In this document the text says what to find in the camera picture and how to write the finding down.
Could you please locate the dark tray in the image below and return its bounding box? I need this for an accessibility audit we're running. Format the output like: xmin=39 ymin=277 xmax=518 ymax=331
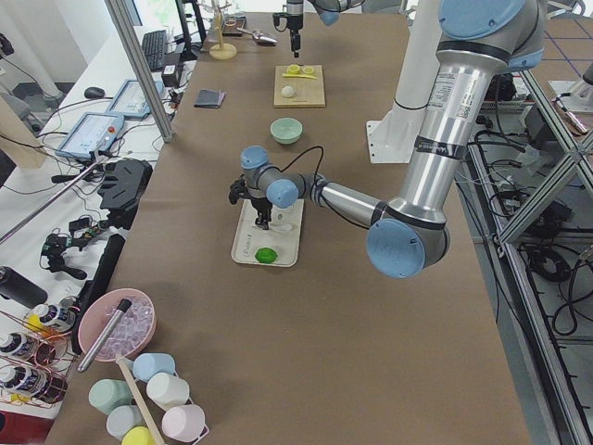
xmin=222 ymin=17 xmax=246 ymax=37

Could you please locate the copper wire bottle rack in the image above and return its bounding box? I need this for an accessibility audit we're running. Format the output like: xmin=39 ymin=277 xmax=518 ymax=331
xmin=1 ymin=303 xmax=78 ymax=410

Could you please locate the white plastic cup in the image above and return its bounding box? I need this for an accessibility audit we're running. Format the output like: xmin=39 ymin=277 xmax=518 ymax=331
xmin=146 ymin=373 xmax=190 ymax=411

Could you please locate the black keyboard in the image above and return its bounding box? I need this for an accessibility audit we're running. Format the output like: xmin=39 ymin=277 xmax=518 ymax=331
xmin=141 ymin=30 xmax=167 ymax=72

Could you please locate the cream rabbit print tray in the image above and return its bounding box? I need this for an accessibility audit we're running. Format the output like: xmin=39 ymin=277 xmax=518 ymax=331
xmin=231 ymin=199 xmax=304 ymax=267

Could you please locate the metal scoop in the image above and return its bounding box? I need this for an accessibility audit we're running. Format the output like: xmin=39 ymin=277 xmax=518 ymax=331
xmin=238 ymin=28 xmax=278 ymax=46

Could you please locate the pink plastic cup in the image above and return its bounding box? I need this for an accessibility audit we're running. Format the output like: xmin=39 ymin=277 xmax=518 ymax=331
xmin=161 ymin=404 xmax=208 ymax=443

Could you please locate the aluminium frame post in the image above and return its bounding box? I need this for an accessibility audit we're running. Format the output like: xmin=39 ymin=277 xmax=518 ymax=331
xmin=105 ymin=0 xmax=173 ymax=143

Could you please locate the mint green bowl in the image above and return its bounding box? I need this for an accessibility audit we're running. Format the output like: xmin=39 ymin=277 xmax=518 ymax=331
xmin=270 ymin=117 xmax=303 ymax=145

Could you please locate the far teach pendant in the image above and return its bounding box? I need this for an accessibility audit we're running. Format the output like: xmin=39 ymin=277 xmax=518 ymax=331
xmin=107 ymin=79 xmax=150 ymax=121

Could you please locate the green plastic cup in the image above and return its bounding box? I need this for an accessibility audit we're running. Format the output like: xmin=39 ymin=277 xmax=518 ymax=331
xmin=88 ymin=379 xmax=132 ymax=415

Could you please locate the black power adapter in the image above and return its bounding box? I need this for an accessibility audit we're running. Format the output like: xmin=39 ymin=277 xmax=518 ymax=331
xmin=161 ymin=64 xmax=183 ymax=88

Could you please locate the upper lemon slice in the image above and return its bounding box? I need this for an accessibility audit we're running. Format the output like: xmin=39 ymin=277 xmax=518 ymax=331
xmin=286 ymin=64 xmax=300 ymax=74

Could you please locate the metal muddler stick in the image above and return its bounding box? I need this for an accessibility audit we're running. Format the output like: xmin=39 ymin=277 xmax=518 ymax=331
xmin=77 ymin=298 xmax=132 ymax=373

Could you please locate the teach pendant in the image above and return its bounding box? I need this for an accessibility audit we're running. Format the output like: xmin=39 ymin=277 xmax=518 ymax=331
xmin=107 ymin=79 xmax=150 ymax=121
xmin=56 ymin=112 xmax=124 ymax=160

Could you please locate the folded grey cloth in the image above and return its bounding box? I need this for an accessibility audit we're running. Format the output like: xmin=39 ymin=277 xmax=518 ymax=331
xmin=194 ymin=89 xmax=226 ymax=108

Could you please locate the green lime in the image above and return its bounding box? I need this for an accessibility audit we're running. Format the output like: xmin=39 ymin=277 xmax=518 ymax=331
xmin=255 ymin=248 xmax=278 ymax=264

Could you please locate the black computer mouse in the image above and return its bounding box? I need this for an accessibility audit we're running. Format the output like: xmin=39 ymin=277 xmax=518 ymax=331
xmin=83 ymin=86 xmax=106 ymax=99

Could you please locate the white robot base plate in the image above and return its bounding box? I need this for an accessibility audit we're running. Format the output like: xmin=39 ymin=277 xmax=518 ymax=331
xmin=365 ymin=118 xmax=413 ymax=164

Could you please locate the black plastic housing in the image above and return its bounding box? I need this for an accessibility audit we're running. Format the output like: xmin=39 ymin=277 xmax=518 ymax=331
xmin=98 ymin=159 xmax=153 ymax=230

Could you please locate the light grey plastic cup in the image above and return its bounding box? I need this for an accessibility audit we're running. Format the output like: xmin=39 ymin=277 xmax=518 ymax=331
xmin=106 ymin=405 xmax=145 ymax=441

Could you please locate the black camera cable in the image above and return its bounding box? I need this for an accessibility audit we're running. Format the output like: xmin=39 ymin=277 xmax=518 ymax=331
xmin=277 ymin=145 xmax=325 ymax=186

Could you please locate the yellow plastic knife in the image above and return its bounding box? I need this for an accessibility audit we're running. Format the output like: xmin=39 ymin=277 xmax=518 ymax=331
xmin=282 ymin=72 xmax=318 ymax=80

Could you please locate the near teach pendant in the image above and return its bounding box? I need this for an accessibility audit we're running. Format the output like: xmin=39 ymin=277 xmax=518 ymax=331
xmin=56 ymin=112 xmax=124 ymax=160

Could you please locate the yellow plastic cup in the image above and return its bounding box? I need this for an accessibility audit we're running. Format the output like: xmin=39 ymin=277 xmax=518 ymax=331
xmin=121 ymin=426 xmax=156 ymax=445

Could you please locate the wooden mug tree stand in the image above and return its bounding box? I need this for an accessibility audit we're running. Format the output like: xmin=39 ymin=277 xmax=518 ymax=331
xmin=209 ymin=0 xmax=237 ymax=60

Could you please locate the bamboo cutting board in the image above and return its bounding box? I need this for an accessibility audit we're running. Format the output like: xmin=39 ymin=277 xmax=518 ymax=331
xmin=273 ymin=65 xmax=325 ymax=108

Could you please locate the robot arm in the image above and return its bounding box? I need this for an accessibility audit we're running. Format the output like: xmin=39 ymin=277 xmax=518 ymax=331
xmin=274 ymin=0 xmax=364 ymax=57
xmin=229 ymin=1 xmax=547 ymax=278

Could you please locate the white steamed bun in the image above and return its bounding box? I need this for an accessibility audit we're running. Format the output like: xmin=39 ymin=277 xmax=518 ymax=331
xmin=281 ymin=85 xmax=296 ymax=98

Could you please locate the blue plastic cup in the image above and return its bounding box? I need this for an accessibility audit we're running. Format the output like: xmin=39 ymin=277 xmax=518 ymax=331
xmin=132 ymin=352 xmax=176 ymax=383

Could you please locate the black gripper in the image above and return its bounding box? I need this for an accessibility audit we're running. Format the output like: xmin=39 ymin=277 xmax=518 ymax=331
xmin=287 ymin=16 xmax=304 ymax=57
xmin=251 ymin=197 xmax=272 ymax=230

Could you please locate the pink ice bowl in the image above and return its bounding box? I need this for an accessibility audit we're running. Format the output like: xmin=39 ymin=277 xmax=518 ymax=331
xmin=78 ymin=288 xmax=157 ymax=362

